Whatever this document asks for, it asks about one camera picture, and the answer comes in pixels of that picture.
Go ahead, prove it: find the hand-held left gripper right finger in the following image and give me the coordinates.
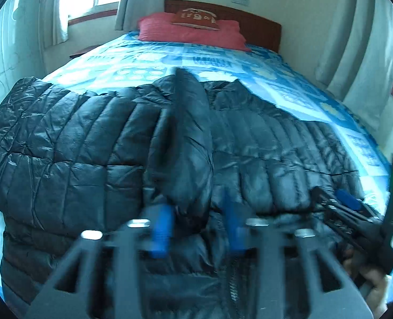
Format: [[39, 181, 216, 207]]
[[221, 189, 374, 319]]

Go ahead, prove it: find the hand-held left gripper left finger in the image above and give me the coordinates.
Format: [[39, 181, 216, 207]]
[[25, 203, 175, 319]]

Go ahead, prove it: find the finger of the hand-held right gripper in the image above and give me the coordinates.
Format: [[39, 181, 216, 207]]
[[335, 189, 385, 223], [311, 187, 371, 255]]

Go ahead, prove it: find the black puffer jacket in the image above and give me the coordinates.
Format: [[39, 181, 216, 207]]
[[0, 67, 371, 319]]

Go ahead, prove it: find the person's right hand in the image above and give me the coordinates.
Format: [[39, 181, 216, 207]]
[[343, 249, 390, 318]]

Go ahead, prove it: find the wide white pleated curtain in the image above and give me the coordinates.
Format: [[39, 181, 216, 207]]
[[316, 0, 393, 130]]

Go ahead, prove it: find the bed with blue patterned sheet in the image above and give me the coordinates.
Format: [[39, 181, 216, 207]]
[[0, 31, 393, 306]]

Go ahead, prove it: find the wooden headboard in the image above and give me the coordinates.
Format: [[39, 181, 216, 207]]
[[164, 0, 281, 54]]

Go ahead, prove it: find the red pillow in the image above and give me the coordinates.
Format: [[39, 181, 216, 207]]
[[137, 12, 252, 52]]

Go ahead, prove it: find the dark wooden nightstand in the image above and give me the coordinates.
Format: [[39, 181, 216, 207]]
[[70, 45, 99, 59]]

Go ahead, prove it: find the brown printed cushion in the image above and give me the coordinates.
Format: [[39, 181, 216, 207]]
[[170, 7, 221, 31]]

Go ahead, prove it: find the white curtain beside headboard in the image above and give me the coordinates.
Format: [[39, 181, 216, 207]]
[[114, 0, 165, 32]]

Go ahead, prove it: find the narrow white curtain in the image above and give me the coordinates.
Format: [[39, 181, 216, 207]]
[[39, 0, 69, 45]]

